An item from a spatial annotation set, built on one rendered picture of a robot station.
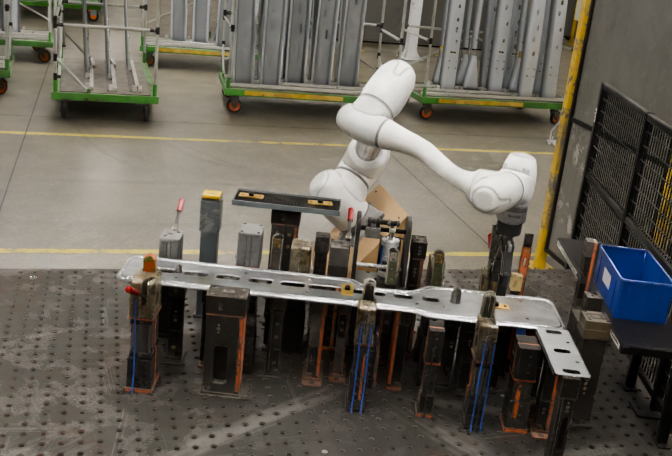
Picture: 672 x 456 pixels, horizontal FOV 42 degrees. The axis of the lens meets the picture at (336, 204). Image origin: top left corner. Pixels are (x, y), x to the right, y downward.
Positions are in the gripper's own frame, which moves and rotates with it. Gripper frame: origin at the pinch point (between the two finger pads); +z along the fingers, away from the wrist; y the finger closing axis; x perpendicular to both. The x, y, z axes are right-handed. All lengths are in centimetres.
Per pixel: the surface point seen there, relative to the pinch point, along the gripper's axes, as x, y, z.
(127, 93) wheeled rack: -263, -578, 89
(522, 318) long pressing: 7.6, 7.2, 8.0
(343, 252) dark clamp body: -49, -16, 2
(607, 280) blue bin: 35.5, -7.3, -2.0
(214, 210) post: -94, -30, -2
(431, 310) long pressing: -20.4, 8.6, 8.2
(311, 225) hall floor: -67, -336, 112
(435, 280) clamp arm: -17.6, -13.4, 7.5
